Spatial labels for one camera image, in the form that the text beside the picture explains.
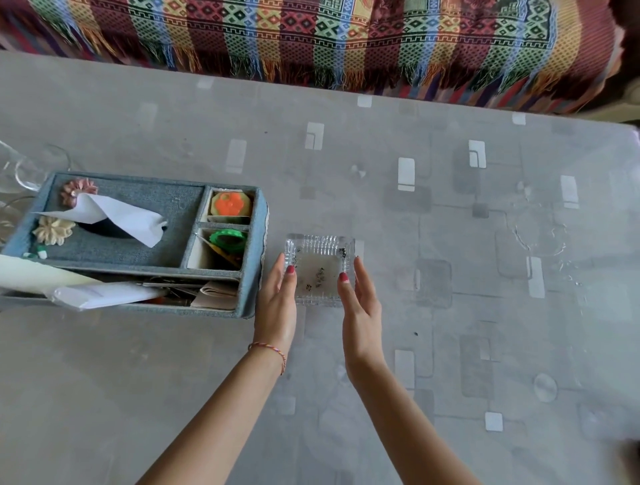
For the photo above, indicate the pink fabric flower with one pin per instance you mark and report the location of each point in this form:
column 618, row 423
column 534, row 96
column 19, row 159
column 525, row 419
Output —
column 77, row 190

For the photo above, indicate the blue fabric organizer box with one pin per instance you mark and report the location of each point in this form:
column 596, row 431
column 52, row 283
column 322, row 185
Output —
column 175, row 235

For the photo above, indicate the clear glass cup red label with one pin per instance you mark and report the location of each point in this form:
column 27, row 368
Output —
column 25, row 167

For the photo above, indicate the colourful striped woven sofa throw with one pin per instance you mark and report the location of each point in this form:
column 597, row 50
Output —
column 300, row 35

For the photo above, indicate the grey table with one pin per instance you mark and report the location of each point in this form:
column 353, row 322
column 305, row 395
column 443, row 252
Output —
column 450, row 300

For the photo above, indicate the person's left hand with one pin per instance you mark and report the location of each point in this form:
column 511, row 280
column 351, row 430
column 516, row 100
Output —
column 275, row 315

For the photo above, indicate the cream fabric flower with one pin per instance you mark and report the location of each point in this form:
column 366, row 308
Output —
column 52, row 231

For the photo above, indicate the white tissue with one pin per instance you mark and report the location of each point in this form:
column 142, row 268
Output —
column 125, row 217

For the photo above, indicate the white paper packet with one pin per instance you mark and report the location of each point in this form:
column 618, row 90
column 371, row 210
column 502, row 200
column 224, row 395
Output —
column 105, row 295

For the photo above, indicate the person's right forearm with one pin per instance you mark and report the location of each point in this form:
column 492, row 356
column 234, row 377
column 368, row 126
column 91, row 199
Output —
column 410, row 434

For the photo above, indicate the brown sofa with cream carving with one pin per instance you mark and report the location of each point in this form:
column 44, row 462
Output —
column 620, row 100

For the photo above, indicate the clear glass ashtray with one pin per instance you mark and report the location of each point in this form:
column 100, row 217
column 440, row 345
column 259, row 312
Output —
column 320, row 250

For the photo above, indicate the person's left forearm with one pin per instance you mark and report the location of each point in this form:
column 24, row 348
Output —
column 215, row 429

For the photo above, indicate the person's right hand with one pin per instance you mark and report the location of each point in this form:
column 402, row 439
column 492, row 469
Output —
column 362, row 330

